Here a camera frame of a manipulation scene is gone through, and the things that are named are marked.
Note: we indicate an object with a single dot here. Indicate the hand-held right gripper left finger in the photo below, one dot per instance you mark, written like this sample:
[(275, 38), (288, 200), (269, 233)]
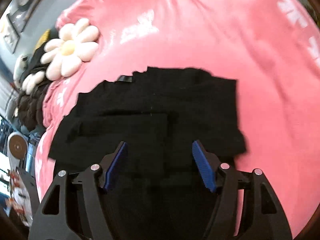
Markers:
[(116, 162)]

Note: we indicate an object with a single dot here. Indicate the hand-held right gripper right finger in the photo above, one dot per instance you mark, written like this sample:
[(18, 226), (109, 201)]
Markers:
[(203, 166)]

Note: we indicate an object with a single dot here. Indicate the black garment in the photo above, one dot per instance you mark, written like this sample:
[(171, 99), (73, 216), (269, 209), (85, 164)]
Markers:
[(150, 105)]

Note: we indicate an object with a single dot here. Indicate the round wooden disc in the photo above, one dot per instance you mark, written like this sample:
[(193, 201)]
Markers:
[(17, 146)]

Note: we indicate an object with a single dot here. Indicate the brown quilted cushion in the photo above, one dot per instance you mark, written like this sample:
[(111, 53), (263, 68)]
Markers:
[(30, 107)]

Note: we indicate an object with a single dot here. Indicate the white curtain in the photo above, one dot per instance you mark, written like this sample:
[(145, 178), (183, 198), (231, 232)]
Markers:
[(5, 92)]

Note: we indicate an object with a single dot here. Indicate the small white daisy pillow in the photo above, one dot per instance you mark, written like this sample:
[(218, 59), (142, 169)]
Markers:
[(33, 80)]

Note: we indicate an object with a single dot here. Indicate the large white daisy pillow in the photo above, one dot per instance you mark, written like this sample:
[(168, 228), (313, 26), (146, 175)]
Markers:
[(68, 48)]

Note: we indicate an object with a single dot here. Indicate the white plush toy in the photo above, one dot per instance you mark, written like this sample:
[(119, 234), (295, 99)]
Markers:
[(20, 67)]

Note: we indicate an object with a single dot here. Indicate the pink printed blanket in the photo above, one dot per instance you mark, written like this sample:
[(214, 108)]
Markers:
[(200, 30)]

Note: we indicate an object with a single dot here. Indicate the yellow pillow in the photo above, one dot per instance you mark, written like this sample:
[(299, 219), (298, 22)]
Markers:
[(43, 38)]

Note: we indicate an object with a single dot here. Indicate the small framed wall picture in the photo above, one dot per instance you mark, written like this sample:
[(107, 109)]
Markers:
[(13, 32)]

